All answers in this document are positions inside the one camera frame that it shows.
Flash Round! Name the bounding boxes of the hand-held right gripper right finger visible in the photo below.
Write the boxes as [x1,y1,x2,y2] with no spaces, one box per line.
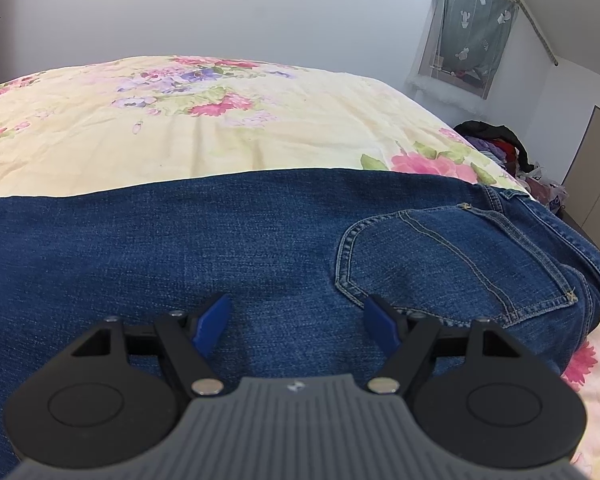
[362,293,524,395]

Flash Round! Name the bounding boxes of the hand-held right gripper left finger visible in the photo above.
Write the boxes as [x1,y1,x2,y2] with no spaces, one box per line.
[70,293,232,397]

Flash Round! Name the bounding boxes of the blue denim pants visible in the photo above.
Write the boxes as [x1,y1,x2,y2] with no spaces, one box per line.
[0,167,600,472]

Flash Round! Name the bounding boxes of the floral yellow bedsheet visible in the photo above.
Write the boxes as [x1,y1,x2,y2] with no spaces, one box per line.
[0,53,600,480]

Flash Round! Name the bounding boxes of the pile of clothes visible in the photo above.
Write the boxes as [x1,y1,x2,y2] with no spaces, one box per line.
[452,120,569,211]

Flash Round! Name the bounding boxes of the grey wardrobe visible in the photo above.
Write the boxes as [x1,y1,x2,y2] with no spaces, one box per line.
[561,104,600,247]

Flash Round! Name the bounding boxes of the white lace curtain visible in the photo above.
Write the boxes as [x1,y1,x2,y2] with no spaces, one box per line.
[406,0,486,113]

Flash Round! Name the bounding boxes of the green cactus print curtain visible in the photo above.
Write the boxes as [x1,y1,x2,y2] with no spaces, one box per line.
[432,0,521,101]

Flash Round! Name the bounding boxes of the grey curtain rod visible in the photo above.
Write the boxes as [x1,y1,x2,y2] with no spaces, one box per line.
[479,0,559,67]

